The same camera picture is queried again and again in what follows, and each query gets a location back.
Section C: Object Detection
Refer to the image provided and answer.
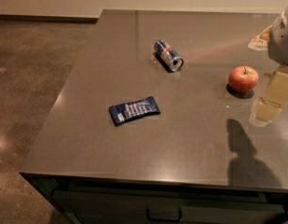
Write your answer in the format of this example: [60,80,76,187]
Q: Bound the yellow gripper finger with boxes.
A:
[262,66,288,108]

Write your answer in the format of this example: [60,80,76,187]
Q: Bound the blue silver redbull can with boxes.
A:
[154,40,184,72]

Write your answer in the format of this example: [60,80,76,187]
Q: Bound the red apple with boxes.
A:
[228,65,259,92]

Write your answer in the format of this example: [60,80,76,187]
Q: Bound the blue snack wrapper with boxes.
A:
[109,96,160,126]

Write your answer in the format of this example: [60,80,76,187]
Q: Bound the dark cabinet drawer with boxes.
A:
[53,190,288,224]

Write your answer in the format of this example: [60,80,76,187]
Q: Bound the black drawer handle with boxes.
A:
[145,208,183,223]

